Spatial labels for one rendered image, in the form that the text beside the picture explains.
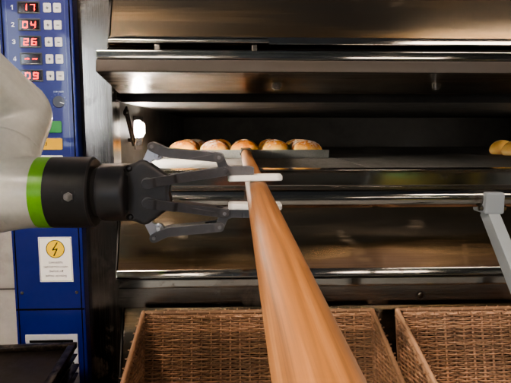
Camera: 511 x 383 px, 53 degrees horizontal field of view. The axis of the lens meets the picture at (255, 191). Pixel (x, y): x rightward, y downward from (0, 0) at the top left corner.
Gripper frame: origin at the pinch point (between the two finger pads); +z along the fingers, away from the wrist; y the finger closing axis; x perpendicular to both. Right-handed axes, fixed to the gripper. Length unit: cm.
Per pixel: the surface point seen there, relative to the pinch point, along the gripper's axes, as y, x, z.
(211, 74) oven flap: -19.2, -38.9, -7.6
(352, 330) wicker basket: 39, -48, 24
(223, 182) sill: 4, -52, -6
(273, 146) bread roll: -3, -102, 9
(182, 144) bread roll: -3, -102, -21
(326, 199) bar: 3.1, -14.4, 11.9
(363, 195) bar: 2.5, -14.6, 17.9
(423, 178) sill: 3, -52, 41
